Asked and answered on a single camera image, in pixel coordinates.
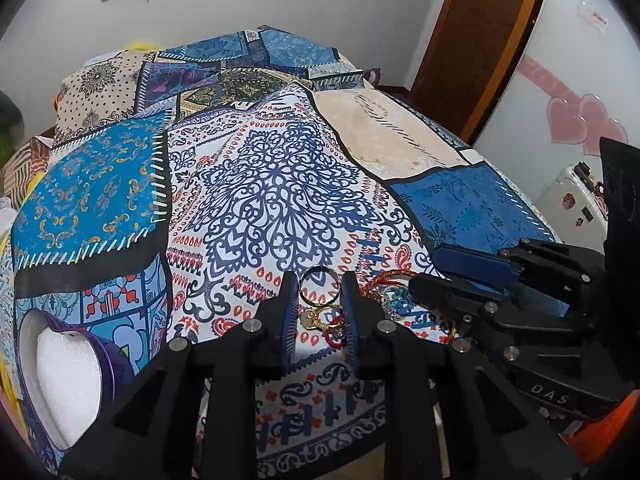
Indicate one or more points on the brown wooden door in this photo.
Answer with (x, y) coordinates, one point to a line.
(470, 55)

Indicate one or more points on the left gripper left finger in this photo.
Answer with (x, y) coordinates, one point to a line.
(276, 342)

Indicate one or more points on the purple heart-shaped jewelry box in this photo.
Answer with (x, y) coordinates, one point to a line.
(70, 374)

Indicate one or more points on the pink heart wall decal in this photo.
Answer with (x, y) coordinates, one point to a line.
(573, 120)

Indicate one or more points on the white suitcase with stickers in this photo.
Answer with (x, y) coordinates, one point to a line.
(573, 208)

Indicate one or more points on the patchwork blue bedspread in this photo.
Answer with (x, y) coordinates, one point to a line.
(180, 185)

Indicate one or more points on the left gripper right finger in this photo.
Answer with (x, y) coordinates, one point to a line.
(361, 316)

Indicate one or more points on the orange sleeve forearm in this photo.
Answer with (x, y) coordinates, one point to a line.
(593, 440)

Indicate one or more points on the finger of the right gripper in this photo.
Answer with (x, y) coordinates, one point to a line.
(478, 267)
(455, 297)

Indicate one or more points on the gold ring keychain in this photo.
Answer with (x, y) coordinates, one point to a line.
(320, 318)

